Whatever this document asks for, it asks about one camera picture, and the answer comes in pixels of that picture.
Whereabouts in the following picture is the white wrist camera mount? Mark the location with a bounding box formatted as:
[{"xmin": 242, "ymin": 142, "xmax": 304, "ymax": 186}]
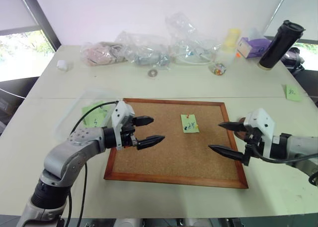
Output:
[
  {"xmin": 110, "ymin": 100, "xmax": 136, "ymax": 151},
  {"xmin": 243, "ymin": 107, "xmax": 276, "ymax": 159}
]

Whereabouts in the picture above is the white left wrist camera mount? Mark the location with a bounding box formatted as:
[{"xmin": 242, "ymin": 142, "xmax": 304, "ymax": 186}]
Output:
[{"xmin": 110, "ymin": 100, "xmax": 136, "ymax": 151}]

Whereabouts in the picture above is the brown round wooden object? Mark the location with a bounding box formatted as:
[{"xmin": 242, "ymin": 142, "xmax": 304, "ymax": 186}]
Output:
[{"xmin": 236, "ymin": 116, "xmax": 249, "ymax": 141}]

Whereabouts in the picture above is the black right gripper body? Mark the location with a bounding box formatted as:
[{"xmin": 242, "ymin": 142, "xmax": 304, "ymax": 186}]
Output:
[{"xmin": 244, "ymin": 129, "xmax": 264, "ymax": 158}]

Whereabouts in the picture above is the black bag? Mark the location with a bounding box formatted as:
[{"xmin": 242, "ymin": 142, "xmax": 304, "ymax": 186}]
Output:
[{"xmin": 280, "ymin": 47, "xmax": 306, "ymax": 75}]

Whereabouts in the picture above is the grey rounded shape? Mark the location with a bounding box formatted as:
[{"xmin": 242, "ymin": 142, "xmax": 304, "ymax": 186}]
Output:
[{"xmin": 109, "ymin": 218, "xmax": 142, "ymax": 227}]

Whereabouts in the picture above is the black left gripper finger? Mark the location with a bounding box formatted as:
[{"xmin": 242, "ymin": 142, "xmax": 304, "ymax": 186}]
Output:
[
  {"xmin": 133, "ymin": 115, "xmax": 154, "ymax": 127},
  {"xmin": 136, "ymin": 135, "xmax": 166, "ymax": 151}
]

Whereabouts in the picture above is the clear bag with grey parts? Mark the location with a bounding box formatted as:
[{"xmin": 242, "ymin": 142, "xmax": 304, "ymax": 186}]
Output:
[{"xmin": 115, "ymin": 31, "xmax": 172, "ymax": 69}]

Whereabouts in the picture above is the plastic bag with pink contents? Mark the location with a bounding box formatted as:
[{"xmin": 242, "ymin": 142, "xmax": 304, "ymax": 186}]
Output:
[{"xmin": 79, "ymin": 41, "xmax": 127, "ymax": 67}]

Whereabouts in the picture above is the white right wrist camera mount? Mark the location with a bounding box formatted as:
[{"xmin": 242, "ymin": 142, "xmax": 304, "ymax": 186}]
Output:
[{"xmin": 243, "ymin": 107, "xmax": 276, "ymax": 159}]

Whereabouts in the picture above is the white roller blind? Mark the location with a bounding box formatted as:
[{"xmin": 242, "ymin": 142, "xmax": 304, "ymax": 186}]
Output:
[{"xmin": 0, "ymin": 0, "xmax": 38, "ymax": 35}]

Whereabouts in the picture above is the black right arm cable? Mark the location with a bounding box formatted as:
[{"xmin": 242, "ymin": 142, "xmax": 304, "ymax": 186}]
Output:
[{"xmin": 247, "ymin": 135, "xmax": 318, "ymax": 164}]

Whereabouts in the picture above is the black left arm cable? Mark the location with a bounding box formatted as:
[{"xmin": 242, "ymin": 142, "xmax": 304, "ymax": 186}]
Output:
[{"xmin": 66, "ymin": 100, "xmax": 119, "ymax": 227}]

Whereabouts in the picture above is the white cable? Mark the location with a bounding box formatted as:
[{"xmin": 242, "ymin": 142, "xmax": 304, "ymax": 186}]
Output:
[{"xmin": 173, "ymin": 52, "xmax": 216, "ymax": 64}]

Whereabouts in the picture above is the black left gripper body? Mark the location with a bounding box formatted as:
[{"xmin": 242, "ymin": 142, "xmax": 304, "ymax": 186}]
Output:
[{"xmin": 119, "ymin": 116, "xmax": 139, "ymax": 149}]

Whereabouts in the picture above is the purple tissue box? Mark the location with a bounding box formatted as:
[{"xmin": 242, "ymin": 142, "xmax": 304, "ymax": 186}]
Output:
[{"xmin": 236, "ymin": 37, "xmax": 273, "ymax": 59}]

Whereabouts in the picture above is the yellow-capped translucent bottle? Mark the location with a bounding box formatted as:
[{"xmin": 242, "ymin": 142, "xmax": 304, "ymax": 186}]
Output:
[{"xmin": 222, "ymin": 28, "xmax": 242, "ymax": 54}]

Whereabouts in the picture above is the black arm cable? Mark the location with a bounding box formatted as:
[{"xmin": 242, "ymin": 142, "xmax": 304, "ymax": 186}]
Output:
[
  {"xmin": 66, "ymin": 100, "xmax": 119, "ymax": 227},
  {"xmin": 247, "ymin": 135, "xmax": 318, "ymax": 164}
]

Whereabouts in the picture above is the green notes stack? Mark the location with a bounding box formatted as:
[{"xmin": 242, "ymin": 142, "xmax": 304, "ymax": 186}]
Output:
[{"xmin": 81, "ymin": 100, "xmax": 111, "ymax": 129}]

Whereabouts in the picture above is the wood-framed cork board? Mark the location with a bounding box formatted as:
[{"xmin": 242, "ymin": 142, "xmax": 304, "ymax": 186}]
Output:
[{"xmin": 103, "ymin": 97, "xmax": 249, "ymax": 189}]

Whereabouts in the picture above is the black travel tumbler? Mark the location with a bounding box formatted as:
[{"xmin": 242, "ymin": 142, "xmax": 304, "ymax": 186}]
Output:
[{"xmin": 257, "ymin": 20, "xmax": 306, "ymax": 71}]

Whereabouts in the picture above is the dark window frame post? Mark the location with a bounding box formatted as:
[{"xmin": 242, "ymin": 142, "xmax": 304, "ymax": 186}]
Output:
[{"xmin": 17, "ymin": 0, "xmax": 62, "ymax": 54}]

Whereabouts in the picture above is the tall crumpled clear bag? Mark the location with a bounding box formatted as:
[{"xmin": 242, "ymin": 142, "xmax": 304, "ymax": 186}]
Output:
[{"xmin": 165, "ymin": 12, "xmax": 222, "ymax": 65}]

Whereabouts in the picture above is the green sticky note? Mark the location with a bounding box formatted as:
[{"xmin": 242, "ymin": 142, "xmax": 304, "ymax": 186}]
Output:
[
  {"xmin": 282, "ymin": 84, "xmax": 303, "ymax": 102},
  {"xmin": 180, "ymin": 114, "xmax": 200, "ymax": 133}
]

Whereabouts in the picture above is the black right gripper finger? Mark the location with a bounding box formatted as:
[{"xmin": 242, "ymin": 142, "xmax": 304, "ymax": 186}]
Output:
[
  {"xmin": 208, "ymin": 144, "xmax": 250, "ymax": 167},
  {"xmin": 218, "ymin": 121, "xmax": 245, "ymax": 133}
]

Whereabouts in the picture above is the small white cap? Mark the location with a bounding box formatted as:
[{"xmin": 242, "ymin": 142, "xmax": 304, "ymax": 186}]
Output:
[{"xmin": 56, "ymin": 60, "xmax": 69, "ymax": 73}]

